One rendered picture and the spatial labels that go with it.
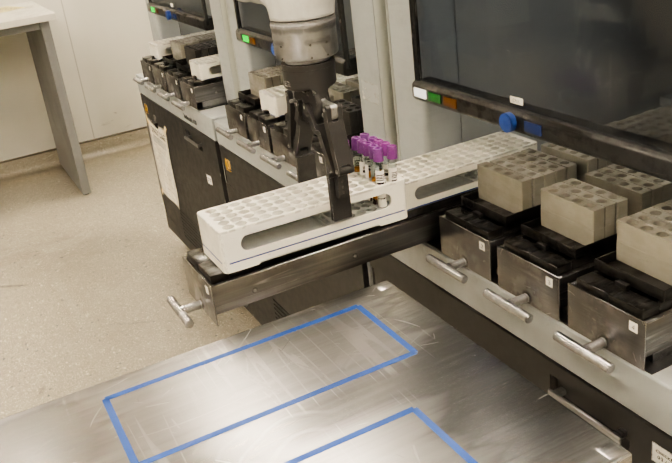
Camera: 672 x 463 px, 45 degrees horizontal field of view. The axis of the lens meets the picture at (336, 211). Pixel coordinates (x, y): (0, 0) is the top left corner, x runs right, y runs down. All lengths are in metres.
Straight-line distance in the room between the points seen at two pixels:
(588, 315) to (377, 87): 0.70
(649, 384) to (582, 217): 0.25
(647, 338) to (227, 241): 0.55
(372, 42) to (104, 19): 3.28
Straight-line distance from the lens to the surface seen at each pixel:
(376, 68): 1.61
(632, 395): 1.14
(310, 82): 1.12
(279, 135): 1.91
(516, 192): 1.30
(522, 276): 1.23
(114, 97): 4.83
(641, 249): 1.14
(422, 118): 1.51
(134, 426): 0.95
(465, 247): 1.33
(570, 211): 1.22
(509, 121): 1.24
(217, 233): 1.11
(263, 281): 1.26
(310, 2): 1.09
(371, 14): 1.59
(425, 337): 1.01
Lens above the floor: 1.36
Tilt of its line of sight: 23 degrees down
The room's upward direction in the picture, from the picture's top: 7 degrees counter-clockwise
